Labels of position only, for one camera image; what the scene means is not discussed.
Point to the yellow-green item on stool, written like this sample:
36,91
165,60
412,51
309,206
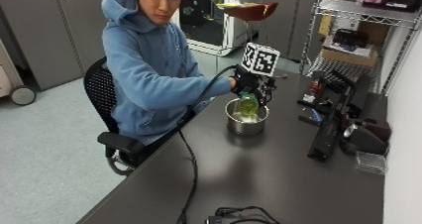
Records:
233,5

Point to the steel pot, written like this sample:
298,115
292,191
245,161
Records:
247,122

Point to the cart with wheel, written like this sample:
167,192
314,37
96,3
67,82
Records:
15,82

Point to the white display cabinet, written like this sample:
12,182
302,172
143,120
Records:
207,19

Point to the white marker cube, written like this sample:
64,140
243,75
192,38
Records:
260,59

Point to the clear plastic box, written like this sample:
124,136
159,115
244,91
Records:
372,162

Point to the black keyboard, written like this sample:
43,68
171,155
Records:
326,134

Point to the grey storage cabinet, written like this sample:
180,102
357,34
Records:
48,32

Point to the black mesh office chair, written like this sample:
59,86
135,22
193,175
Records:
109,118

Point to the brown cardboard box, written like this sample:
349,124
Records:
349,54

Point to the black desk gadget stand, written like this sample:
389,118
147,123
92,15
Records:
328,91

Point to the black desk speaker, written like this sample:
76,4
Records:
365,136

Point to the the person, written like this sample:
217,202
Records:
152,62

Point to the black bag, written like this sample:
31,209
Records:
350,38

